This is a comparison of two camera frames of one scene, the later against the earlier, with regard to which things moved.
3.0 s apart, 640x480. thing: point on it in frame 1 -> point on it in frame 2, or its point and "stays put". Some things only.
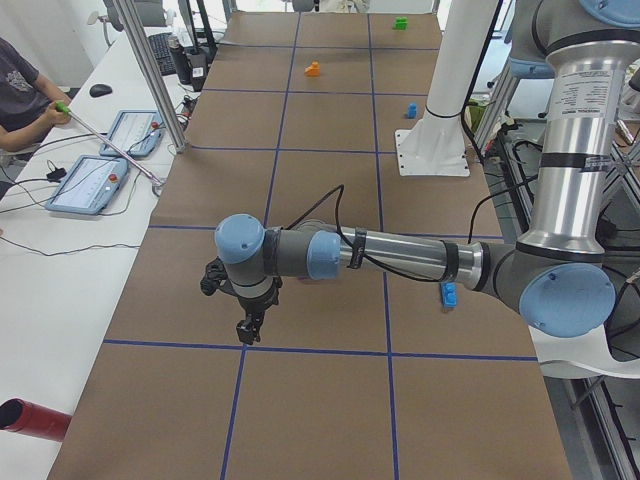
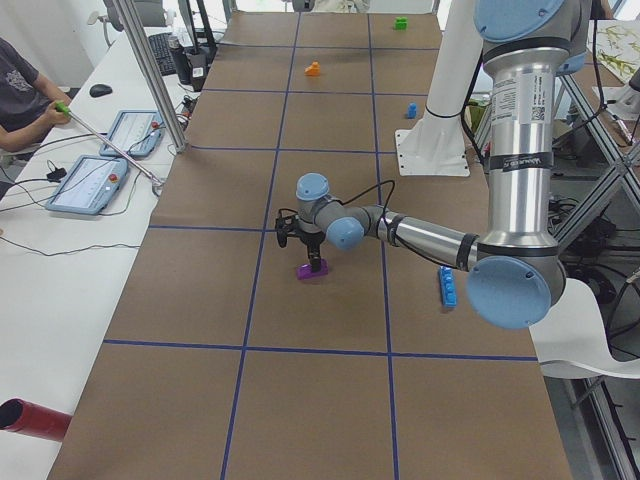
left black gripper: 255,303 -> 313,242
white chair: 581,356 stays put
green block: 400,23 stays put
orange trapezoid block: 313,70 stays put
